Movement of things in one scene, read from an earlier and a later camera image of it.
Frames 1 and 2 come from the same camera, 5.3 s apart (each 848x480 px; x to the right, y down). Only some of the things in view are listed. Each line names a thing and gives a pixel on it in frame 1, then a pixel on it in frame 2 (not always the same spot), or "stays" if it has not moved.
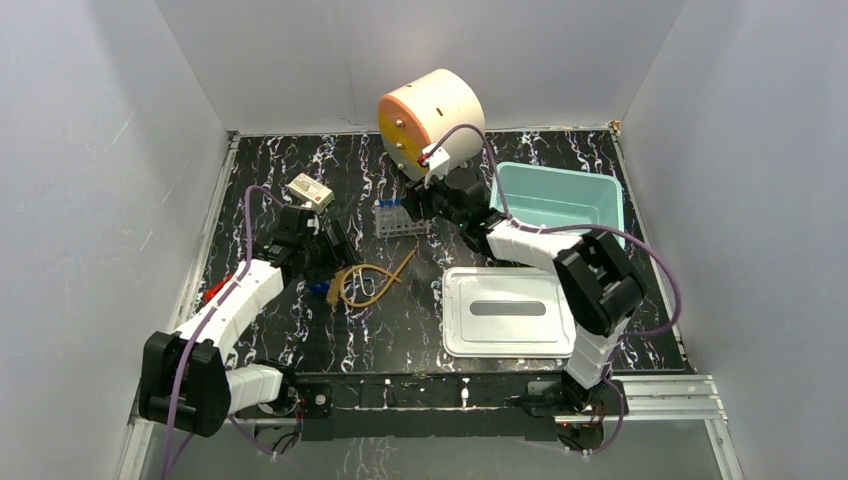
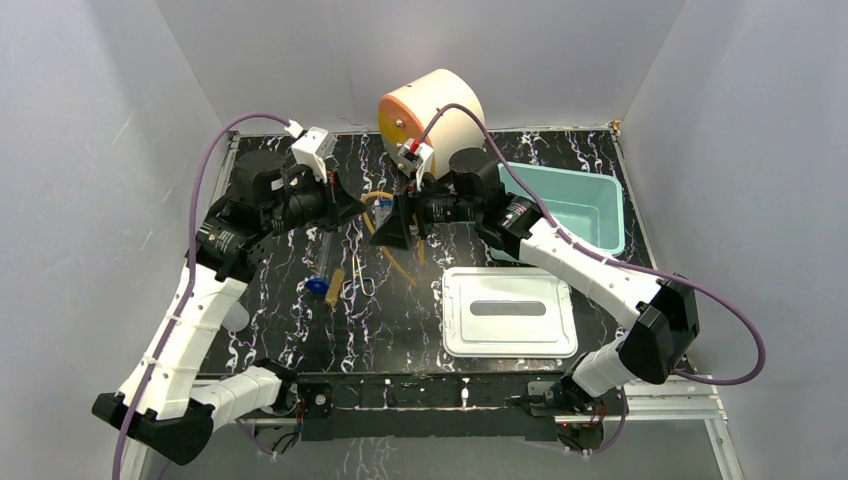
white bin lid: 505,312 stays
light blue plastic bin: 552,197 stays
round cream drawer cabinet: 422,113 stays
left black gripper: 337,245 -> 330,201
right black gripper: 418,194 stays
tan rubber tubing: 391,277 -> 397,265
